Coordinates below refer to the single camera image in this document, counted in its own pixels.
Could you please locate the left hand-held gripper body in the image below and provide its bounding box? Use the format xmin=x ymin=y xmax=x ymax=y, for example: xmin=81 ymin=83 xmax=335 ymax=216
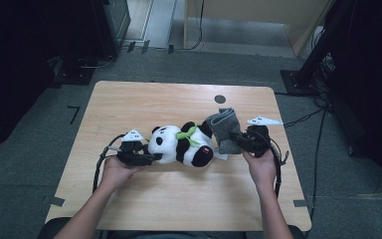
xmin=114 ymin=128 xmax=154 ymax=167

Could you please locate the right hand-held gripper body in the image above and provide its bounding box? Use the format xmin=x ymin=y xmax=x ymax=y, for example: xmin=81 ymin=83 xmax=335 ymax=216
xmin=238 ymin=116 xmax=285 ymax=158

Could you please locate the grey fluffy towel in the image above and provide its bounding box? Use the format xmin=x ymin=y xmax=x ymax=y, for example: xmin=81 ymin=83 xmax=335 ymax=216
xmin=205 ymin=107 xmax=243 ymax=155

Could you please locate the panda plush toy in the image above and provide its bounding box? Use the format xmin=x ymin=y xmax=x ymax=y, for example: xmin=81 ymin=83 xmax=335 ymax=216
xmin=147 ymin=120 xmax=229 ymax=168

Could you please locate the person's left hand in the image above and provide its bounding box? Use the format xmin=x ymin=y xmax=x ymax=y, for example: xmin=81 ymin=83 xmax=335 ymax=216
xmin=100 ymin=155 xmax=147 ymax=192

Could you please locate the person's right hand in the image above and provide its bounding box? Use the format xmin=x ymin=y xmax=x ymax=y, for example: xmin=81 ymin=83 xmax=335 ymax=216
xmin=243 ymin=148 xmax=278 ymax=187

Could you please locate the black angled floor tape mark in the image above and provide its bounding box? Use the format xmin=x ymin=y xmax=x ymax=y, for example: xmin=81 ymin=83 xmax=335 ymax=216
xmin=67 ymin=105 xmax=81 ymax=125

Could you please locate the person's lap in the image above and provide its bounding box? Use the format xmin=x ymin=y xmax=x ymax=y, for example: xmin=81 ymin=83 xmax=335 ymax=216
xmin=38 ymin=217 xmax=307 ymax=239

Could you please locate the grey tape piece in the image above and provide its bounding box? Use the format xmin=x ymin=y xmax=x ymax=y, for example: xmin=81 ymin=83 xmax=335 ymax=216
xmin=49 ymin=196 xmax=66 ymax=207

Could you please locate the black metal stand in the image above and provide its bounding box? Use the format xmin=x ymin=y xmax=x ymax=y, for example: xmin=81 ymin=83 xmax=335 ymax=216
xmin=280 ymin=0 xmax=357 ymax=98

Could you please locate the black stand base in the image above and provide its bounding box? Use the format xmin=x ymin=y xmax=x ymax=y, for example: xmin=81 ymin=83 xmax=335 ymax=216
xmin=51 ymin=56 xmax=96 ymax=87

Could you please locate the wooden furniture panel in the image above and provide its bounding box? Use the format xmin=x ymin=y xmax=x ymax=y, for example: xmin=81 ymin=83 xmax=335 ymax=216
xmin=183 ymin=0 xmax=332 ymax=58

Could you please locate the dark curtain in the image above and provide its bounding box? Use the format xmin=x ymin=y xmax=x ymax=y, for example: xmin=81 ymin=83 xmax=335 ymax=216
xmin=0 ymin=0 xmax=97 ymax=157
xmin=324 ymin=0 xmax=382 ymax=198

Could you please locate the left hand-held gripper cable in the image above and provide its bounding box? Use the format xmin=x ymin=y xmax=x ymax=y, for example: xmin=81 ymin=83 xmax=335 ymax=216
xmin=93 ymin=133 xmax=127 ymax=194

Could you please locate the hand-held gripper cable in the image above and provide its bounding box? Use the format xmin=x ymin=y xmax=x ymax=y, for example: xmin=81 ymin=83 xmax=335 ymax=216
xmin=268 ymin=137 xmax=290 ymax=200
xmin=93 ymin=133 xmax=127 ymax=194

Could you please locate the right hand-held gripper cable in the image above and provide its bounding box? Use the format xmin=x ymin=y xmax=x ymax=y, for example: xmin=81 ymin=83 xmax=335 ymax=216
xmin=268 ymin=137 xmax=290 ymax=200

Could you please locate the long black floor cable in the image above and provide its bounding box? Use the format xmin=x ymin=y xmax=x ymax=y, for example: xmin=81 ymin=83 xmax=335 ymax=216
xmin=306 ymin=106 xmax=328 ymax=233

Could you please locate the black hanging cable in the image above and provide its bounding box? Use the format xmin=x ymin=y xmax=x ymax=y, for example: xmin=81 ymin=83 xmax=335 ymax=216
xmin=178 ymin=0 xmax=205 ymax=52

